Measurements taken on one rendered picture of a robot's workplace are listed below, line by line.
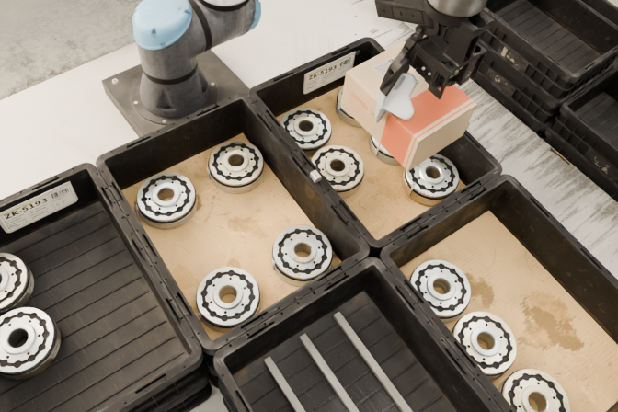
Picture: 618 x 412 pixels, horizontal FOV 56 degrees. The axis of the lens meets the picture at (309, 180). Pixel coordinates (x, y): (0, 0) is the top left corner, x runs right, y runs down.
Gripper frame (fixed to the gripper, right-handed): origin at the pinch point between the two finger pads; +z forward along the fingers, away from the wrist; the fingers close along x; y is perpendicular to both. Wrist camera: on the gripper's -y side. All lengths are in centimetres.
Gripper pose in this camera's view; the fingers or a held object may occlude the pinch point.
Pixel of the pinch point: (407, 97)
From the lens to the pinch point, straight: 91.1
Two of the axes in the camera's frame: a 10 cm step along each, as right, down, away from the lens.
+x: 7.9, -4.8, 3.8
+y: 6.1, 6.8, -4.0
